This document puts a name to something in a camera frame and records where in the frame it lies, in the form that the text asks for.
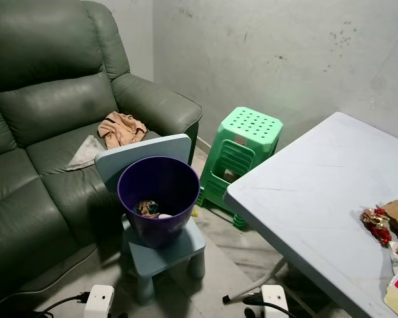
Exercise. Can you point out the teal brown wrapper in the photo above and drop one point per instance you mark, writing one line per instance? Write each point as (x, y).
(146, 209)

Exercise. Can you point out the purple plastic rubbish bin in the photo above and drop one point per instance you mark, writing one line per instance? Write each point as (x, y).
(159, 232)

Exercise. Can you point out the white trash piece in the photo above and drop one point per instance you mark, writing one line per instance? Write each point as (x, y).
(165, 216)

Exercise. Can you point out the grey flat cloth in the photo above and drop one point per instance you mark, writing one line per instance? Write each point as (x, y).
(86, 152)

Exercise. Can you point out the dark green leather sofa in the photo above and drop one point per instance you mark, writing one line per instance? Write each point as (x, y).
(46, 40)

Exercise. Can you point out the peach crumpled cloth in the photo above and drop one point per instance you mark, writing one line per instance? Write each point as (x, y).
(123, 129)

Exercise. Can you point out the small blue plastic chair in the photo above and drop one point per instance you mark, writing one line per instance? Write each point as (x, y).
(139, 149)

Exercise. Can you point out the green plastic stool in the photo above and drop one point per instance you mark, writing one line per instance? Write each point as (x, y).
(249, 126)

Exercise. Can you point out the white plastic folding table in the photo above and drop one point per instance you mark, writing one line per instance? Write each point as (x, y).
(318, 179)

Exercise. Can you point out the red crumpled wrapper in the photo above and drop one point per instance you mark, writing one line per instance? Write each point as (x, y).
(375, 224)

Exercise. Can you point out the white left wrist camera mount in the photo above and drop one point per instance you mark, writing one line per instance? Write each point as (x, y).
(98, 301)

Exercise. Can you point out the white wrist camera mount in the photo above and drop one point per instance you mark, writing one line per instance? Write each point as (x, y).
(98, 301)
(275, 301)

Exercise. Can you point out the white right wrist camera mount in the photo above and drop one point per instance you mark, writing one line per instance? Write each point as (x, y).
(275, 301)

